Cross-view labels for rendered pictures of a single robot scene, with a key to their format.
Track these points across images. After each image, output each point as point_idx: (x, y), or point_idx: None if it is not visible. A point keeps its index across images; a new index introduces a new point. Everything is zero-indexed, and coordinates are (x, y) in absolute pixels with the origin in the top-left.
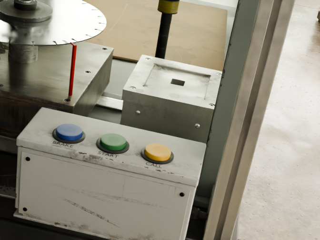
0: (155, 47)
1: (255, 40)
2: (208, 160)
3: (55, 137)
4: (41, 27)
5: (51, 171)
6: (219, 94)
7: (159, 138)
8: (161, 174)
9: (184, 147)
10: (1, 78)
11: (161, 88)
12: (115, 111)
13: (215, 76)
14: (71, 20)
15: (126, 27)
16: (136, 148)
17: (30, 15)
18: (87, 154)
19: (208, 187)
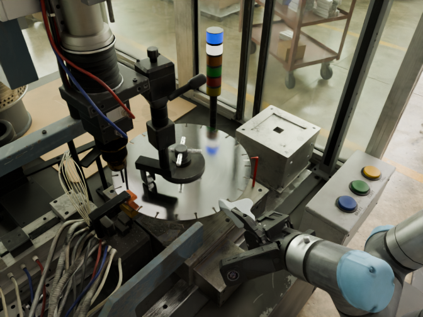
0: (140, 116)
1: (413, 86)
2: (337, 155)
3: (351, 212)
4: (216, 164)
5: (354, 228)
6: (347, 121)
7: (352, 165)
8: (388, 179)
9: (362, 159)
10: (215, 216)
11: (286, 140)
12: None
13: (275, 111)
14: (206, 144)
15: None
16: (364, 179)
17: (200, 163)
18: (369, 203)
19: (334, 166)
